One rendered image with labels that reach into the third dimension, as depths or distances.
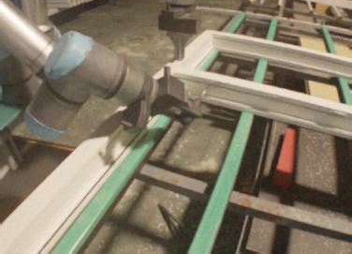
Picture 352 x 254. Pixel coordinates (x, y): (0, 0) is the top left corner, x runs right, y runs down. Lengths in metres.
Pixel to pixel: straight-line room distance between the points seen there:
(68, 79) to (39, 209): 0.23
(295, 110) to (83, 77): 0.57
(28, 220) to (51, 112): 0.19
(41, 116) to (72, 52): 0.15
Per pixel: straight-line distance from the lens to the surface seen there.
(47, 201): 0.49
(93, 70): 0.45
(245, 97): 0.78
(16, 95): 1.24
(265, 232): 0.85
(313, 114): 0.79
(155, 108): 0.56
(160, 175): 0.63
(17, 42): 0.61
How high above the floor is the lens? 1.30
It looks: 37 degrees down
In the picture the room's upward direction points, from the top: straight up
